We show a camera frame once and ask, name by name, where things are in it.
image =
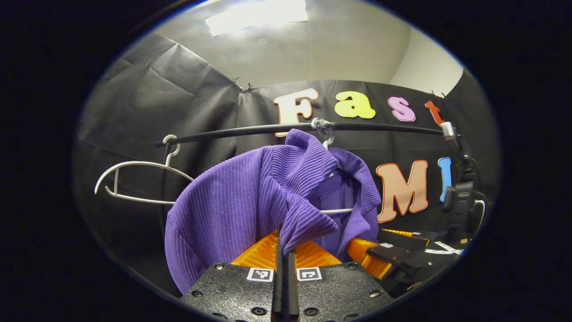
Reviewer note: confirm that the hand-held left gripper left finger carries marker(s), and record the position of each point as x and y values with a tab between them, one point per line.
279	290

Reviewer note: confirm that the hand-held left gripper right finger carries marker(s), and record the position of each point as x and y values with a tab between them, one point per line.
292	290

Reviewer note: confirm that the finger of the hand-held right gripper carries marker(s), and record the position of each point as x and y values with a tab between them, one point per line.
371	264
402	240

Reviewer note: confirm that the purple ribbed knit top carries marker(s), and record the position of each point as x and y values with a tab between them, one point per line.
223	210

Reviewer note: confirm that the white plastic clothes hanger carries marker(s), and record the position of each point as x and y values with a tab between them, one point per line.
335	210
143	163

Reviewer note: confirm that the black clothes rack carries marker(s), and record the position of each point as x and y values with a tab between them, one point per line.
250	130

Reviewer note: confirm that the grey tape wad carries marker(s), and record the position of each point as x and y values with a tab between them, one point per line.
322	126

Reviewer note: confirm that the ceiling light panel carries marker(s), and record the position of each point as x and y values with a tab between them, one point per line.
257	15

